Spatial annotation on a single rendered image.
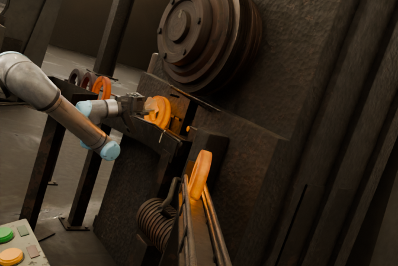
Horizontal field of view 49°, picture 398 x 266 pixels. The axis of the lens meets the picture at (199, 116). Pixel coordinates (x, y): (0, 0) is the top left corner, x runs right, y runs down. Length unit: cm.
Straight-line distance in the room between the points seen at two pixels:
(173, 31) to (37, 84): 53
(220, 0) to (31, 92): 71
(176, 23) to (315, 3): 50
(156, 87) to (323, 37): 86
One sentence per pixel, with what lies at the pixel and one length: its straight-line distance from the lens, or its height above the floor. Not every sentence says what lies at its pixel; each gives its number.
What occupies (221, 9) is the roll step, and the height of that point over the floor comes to 121.
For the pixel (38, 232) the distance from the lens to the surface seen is 225.
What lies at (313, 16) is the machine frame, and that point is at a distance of 151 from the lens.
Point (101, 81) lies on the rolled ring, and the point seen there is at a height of 74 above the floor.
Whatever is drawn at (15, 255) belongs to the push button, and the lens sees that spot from 86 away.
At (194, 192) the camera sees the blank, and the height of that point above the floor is 67.
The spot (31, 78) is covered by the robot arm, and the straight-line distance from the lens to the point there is 143.
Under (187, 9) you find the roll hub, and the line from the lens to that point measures 165.
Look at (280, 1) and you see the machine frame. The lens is 163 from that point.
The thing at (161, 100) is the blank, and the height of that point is 81.
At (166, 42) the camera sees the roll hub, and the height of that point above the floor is 104.
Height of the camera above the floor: 105
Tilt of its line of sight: 8 degrees down
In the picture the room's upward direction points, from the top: 19 degrees clockwise
